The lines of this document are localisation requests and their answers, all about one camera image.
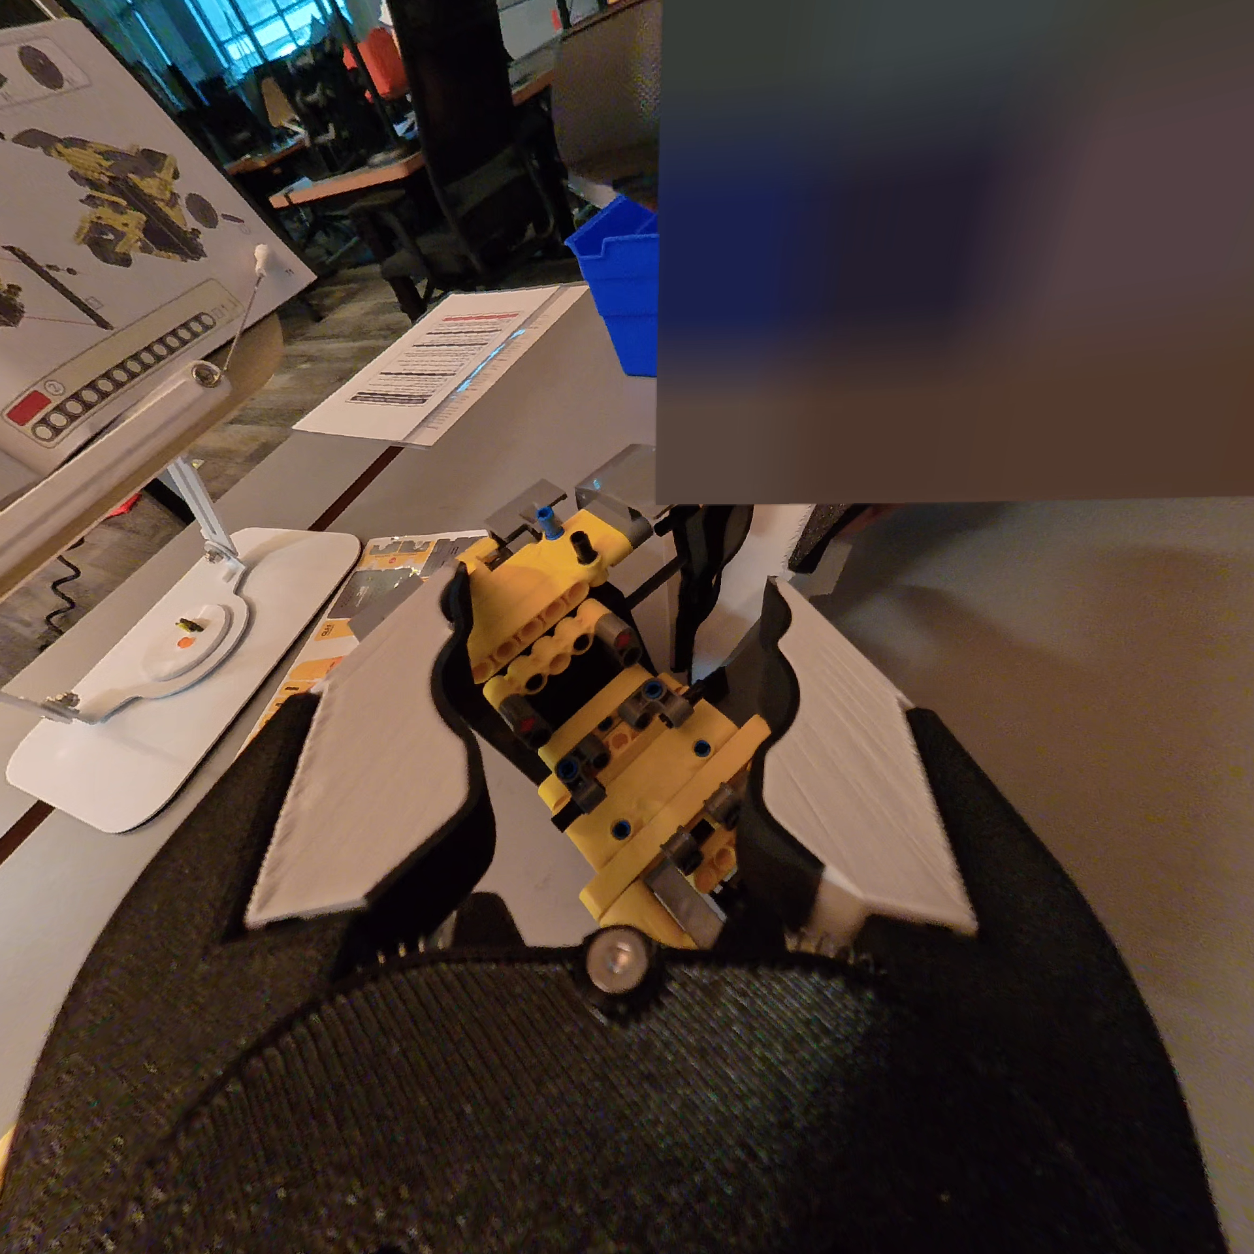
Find yellow black toy brick vehicle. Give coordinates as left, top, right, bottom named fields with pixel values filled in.
left=451, top=446, right=773, bottom=951

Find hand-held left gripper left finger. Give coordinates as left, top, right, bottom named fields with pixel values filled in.
left=243, top=564, right=501, bottom=947

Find yellow grey sticker sheet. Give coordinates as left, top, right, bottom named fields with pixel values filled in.
left=250, top=532, right=490, bottom=725

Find black office chair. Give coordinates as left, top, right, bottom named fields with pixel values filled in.
left=348, top=0, right=573, bottom=324

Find wooden office desk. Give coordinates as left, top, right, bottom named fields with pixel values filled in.
left=269, top=146, right=434, bottom=211

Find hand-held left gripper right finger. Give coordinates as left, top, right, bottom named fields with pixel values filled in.
left=731, top=578, right=981, bottom=947

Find black coiled cable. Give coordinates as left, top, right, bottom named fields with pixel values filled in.
left=39, top=554, right=104, bottom=637

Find red orange chair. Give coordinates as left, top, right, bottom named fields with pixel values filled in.
left=342, top=29, right=411, bottom=102

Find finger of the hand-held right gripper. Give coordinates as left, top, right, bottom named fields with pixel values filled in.
left=675, top=506, right=755, bottom=687

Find building instruction booklet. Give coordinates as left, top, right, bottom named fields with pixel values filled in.
left=0, top=19, right=316, bottom=483

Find blue plastic bin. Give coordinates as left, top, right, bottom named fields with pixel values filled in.
left=564, top=195, right=661, bottom=379

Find laminated printed paper sheet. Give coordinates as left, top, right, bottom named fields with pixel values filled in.
left=292, top=285, right=589, bottom=450

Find white book stand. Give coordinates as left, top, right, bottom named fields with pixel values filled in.
left=0, top=246, right=363, bottom=838

